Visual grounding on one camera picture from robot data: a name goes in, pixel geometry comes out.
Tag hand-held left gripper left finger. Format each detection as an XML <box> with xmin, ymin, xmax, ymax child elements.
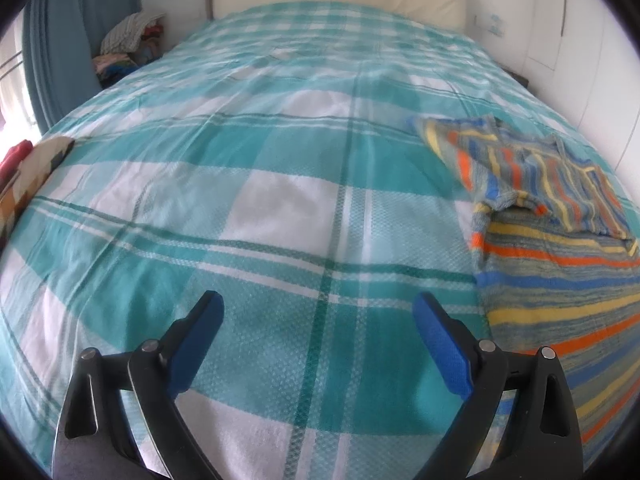
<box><xmin>51</xmin><ymin>290</ymin><xmax>225</xmax><ymax>480</ymax></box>

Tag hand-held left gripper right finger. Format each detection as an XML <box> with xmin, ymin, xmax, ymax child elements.
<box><xmin>413</xmin><ymin>292</ymin><xmax>585</xmax><ymax>480</ymax></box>

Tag striped knit sweater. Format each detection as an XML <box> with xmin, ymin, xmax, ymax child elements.
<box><xmin>406</xmin><ymin>115</ymin><xmax>640</xmax><ymax>451</ymax></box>

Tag white wardrobe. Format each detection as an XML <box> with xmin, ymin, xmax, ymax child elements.
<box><xmin>520</xmin><ymin>0</ymin><xmax>640</xmax><ymax>176</ymax></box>

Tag teal plaid bed sheet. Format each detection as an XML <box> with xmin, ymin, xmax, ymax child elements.
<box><xmin>0</xmin><ymin>0</ymin><xmax>640</xmax><ymax>480</ymax></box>

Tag blue curtain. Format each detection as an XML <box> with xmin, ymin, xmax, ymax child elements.
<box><xmin>22</xmin><ymin>0</ymin><xmax>143</xmax><ymax>133</ymax></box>

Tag red folded cloth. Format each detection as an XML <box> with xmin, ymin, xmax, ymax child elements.
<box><xmin>0</xmin><ymin>141</ymin><xmax>33</xmax><ymax>191</ymax></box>

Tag pile of assorted clothes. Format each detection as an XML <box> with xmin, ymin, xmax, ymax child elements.
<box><xmin>91</xmin><ymin>11</ymin><xmax>168</xmax><ymax>88</ymax></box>

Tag metal window railing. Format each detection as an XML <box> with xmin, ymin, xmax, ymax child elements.
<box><xmin>0</xmin><ymin>50</ymin><xmax>28</xmax><ymax>126</ymax></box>

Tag beige patterned folded cloth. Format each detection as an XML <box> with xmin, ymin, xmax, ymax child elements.
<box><xmin>0</xmin><ymin>136</ymin><xmax>76</xmax><ymax>246</ymax></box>

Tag white wall socket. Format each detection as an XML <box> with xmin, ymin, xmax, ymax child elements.
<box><xmin>474</xmin><ymin>12</ymin><xmax>506</xmax><ymax>36</ymax></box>

